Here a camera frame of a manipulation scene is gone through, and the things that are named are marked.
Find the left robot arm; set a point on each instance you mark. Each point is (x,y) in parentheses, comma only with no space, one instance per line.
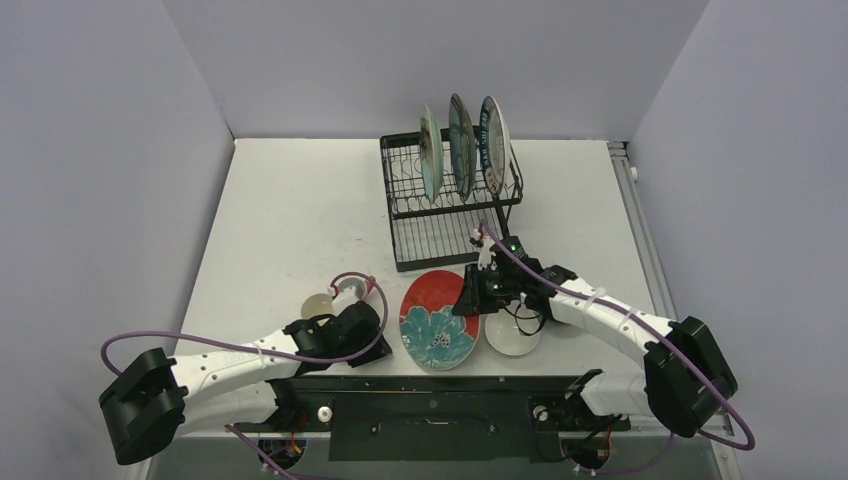
(157,397)

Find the aluminium rail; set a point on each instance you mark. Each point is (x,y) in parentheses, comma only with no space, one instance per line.
(626,176)

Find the red and blue plate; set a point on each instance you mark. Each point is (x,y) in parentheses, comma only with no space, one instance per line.
(434,337)

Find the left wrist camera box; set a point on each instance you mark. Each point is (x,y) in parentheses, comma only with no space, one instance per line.
(348,291)

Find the green rimmed white plate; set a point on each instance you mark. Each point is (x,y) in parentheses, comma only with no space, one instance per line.
(494,145)

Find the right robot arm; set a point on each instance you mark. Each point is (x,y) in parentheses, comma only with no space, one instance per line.
(685,378)

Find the blue glazed plate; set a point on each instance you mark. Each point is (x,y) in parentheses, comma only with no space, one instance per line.
(462,147)

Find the black wire dish rack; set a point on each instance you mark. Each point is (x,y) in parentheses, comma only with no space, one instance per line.
(431,234)

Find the black base panel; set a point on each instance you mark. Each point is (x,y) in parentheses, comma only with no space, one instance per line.
(436,418)

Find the large pink mug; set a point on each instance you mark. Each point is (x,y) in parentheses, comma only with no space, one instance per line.
(317,305)

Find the white bowl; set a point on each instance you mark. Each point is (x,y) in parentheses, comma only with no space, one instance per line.
(510,336)

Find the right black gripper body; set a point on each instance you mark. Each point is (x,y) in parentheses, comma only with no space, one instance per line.
(477,291)

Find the light teal flower plate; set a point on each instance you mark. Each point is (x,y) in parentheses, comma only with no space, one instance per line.
(431,154)

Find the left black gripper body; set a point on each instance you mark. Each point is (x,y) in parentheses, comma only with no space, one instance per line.
(350,348)

